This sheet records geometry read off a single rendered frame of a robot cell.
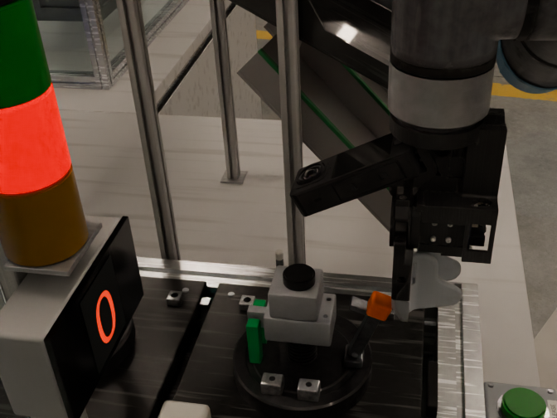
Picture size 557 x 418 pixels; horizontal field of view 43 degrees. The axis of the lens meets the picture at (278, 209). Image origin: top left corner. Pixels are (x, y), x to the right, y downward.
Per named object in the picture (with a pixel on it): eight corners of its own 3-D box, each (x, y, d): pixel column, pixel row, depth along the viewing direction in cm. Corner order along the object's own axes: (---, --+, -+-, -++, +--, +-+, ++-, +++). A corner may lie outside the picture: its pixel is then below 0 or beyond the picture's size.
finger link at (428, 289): (457, 347, 63) (467, 265, 58) (389, 340, 64) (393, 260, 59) (456, 323, 66) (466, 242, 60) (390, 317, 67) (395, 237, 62)
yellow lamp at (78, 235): (101, 221, 45) (85, 153, 42) (67, 270, 41) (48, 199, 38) (28, 215, 46) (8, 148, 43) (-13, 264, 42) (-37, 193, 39)
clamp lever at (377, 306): (364, 347, 71) (394, 295, 67) (362, 362, 69) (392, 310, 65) (330, 336, 71) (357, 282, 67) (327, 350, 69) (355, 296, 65)
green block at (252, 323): (263, 355, 72) (260, 318, 69) (260, 364, 71) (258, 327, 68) (251, 354, 72) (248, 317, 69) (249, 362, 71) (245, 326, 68)
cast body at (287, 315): (336, 316, 71) (336, 260, 67) (331, 347, 67) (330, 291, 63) (254, 308, 72) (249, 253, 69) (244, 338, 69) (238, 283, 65)
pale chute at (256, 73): (420, 187, 97) (446, 170, 94) (399, 243, 87) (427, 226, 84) (276, 32, 92) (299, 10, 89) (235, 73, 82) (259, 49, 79)
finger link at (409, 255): (409, 313, 60) (414, 227, 55) (389, 311, 60) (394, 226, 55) (410, 277, 64) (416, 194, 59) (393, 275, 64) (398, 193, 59)
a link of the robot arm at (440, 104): (385, 79, 50) (393, 36, 56) (384, 137, 52) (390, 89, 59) (498, 82, 48) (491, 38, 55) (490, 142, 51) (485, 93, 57)
